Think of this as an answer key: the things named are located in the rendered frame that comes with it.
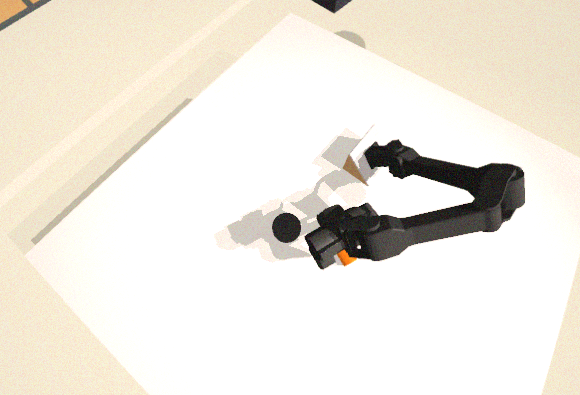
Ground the orange knob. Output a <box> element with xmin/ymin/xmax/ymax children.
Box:
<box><xmin>337</xmin><ymin>250</ymin><xmax>357</xmax><ymax>267</ymax></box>

